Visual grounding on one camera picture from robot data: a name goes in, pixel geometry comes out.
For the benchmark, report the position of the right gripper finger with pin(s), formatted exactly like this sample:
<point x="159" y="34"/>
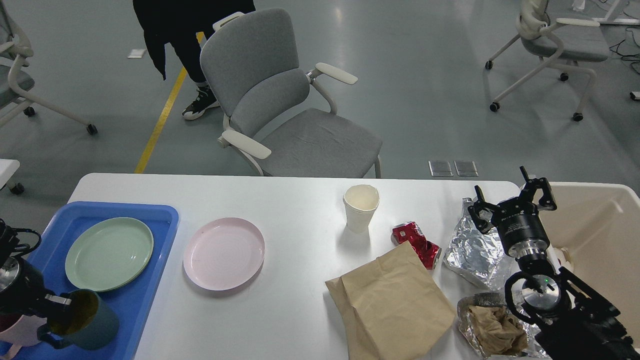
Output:
<point x="537" y="193"/>
<point x="481" y="212"/>

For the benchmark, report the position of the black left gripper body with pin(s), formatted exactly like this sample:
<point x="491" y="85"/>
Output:
<point x="22" y="289"/>

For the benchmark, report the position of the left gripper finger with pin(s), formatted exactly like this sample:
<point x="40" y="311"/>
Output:
<point x="57" y="304"/>

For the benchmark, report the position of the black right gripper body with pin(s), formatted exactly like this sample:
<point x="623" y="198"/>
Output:
<point x="520" y="228"/>

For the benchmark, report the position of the dark teal mug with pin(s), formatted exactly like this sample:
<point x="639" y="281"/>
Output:
<point x="87" y="322"/>

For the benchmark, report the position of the pink plate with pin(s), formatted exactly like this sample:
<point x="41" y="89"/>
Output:
<point x="224" y="254"/>

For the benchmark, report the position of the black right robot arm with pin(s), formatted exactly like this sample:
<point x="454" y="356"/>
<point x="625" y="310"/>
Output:
<point x="573" y="319"/>

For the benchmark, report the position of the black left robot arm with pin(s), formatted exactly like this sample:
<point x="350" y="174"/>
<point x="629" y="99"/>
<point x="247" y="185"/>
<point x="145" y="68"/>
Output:
<point x="10" y="245"/>

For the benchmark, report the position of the pink mug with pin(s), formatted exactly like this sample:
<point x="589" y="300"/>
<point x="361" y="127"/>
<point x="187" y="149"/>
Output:
<point x="20" y="331"/>

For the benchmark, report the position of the crumpled aluminium foil sheet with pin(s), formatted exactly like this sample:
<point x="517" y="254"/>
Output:
<point x="478" y="258"/>

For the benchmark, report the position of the floor outlet plate right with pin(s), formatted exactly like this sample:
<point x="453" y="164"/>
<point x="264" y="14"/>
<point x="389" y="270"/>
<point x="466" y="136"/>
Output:
<point x="466" y="168"/>

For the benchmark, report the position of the floor outlet plate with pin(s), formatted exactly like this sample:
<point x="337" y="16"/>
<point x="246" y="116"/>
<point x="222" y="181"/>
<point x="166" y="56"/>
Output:
<point x="440" y="169"/>
<point x="466" y="168"/>

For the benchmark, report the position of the beige plastic bin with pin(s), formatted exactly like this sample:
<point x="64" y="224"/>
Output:
<point x="598" y="225"/>

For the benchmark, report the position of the floor outlet plate left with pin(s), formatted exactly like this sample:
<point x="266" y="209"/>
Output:
<point x="440" y="169"/>

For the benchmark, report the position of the green plate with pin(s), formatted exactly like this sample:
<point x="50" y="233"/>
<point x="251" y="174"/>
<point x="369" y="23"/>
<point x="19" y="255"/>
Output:
<point x="109" y="254"/>

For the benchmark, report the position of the crushed red can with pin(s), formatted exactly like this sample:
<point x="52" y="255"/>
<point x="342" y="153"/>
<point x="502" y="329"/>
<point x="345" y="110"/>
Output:
<point x="427" y="251"/>

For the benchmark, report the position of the blue plastic tray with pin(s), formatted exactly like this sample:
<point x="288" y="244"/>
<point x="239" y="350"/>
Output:
<point x="131" y="302"/>

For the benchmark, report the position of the foil with brown napkin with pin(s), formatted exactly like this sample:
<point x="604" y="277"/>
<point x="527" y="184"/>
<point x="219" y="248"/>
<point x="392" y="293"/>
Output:
<point x="494" y="332"/>

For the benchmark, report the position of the white paper cup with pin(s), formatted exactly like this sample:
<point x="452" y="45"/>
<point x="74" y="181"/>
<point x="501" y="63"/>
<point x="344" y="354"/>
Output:
<point x="361" y="202"/>

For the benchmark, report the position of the brown paper bag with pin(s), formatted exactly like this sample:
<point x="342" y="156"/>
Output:
<point x="391" y="307"/>

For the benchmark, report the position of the white chair right background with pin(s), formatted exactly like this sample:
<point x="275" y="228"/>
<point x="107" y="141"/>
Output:
<point x="559" y="42"/>

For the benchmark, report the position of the white chair background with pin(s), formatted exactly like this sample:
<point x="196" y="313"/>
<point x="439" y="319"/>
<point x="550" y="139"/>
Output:
<point x="559" y="42"/>
<point x="15" y="83"/>

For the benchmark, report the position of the white chair left background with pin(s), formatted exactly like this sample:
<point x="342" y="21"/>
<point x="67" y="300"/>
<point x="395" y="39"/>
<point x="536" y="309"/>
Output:
<point x="15" y="83"/>

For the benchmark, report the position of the grey office chair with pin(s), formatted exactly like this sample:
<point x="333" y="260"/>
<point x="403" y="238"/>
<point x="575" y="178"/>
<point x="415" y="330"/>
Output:
<point x="277" y="116"/>

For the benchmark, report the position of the person in black clothes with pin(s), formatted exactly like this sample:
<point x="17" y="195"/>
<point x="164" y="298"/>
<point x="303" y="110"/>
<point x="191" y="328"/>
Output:
<point x="176" y="22"/>

